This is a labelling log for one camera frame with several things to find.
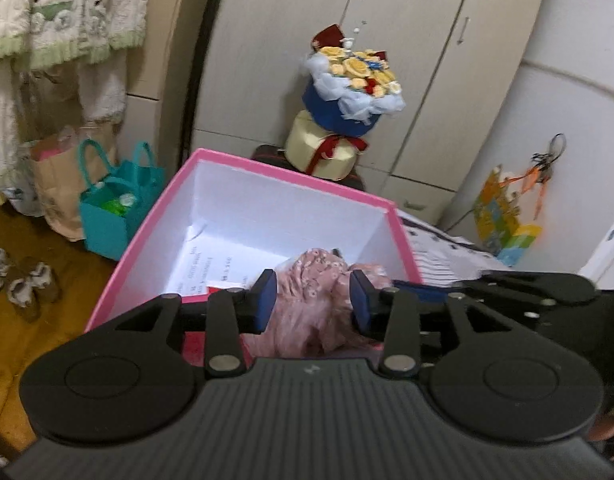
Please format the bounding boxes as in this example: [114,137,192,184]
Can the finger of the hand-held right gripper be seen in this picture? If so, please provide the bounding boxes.
[392,270,600,308]

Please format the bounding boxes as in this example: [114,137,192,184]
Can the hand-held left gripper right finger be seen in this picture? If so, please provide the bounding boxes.
[349,270,518,378]

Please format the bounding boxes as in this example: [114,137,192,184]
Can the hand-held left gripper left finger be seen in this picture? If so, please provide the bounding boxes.
[112,269,279,377]

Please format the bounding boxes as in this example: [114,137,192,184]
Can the pink floral cloth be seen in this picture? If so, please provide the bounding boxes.
[242,249,393,358]

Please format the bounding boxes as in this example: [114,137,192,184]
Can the pink cardboard box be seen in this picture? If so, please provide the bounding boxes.
[84,147,423,361]

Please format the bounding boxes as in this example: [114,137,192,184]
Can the printed paper sheet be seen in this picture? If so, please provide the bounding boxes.
[174,225,268,296]

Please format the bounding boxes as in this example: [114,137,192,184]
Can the colourful paper gift bag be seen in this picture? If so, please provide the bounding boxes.
[472,164,543,267]

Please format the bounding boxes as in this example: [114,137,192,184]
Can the dark stool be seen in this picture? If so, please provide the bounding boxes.
[251,144,368,193]

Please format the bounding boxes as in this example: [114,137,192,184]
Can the teal felt bag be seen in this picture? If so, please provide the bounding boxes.
[78,139,167,261]

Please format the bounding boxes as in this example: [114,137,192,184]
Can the green plastic bottle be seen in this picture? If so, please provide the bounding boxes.
[99,192,138,216]

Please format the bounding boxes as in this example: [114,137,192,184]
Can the yellow flower bouquet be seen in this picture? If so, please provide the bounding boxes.
[285,24,407,181]

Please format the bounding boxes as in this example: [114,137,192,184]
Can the beige wardrobe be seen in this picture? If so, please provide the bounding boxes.
[192,0,553,226]

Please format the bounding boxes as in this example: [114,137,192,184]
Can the pair of shoes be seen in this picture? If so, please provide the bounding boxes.
[7,259,62,322]

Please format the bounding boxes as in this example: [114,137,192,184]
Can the brown paper bag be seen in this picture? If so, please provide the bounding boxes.
[29,125,118,241]

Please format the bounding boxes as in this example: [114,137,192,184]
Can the black cords on hook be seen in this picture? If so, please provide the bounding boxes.
[530,132,567,181]

